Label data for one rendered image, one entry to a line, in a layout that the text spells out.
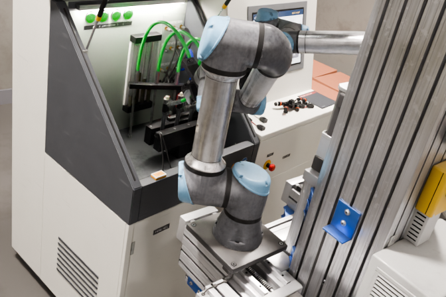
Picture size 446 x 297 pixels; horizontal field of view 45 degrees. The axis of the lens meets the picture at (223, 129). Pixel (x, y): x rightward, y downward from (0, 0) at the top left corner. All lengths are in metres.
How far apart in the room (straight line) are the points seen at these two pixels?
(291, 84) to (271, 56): 1.50
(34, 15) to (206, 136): 1.05
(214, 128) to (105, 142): 0.65
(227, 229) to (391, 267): 0.47
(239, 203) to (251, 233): 0.11
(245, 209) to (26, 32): 1.22
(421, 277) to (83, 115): 1.27
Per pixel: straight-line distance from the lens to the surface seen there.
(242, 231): 1.56
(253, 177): 1.49
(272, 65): 1.35
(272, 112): 2.59
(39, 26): 2.20
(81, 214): 2.26
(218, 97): 1.36
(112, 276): 2.22
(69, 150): 2.20
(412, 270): 1.43
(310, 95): 2.89
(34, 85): 2.32
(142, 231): 2.07
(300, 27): 1.90
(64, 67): 2.09
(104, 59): 2.29
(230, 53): 1.31
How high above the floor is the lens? 2.04
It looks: 27 degrees down
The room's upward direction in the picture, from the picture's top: 12 degrees clockwise
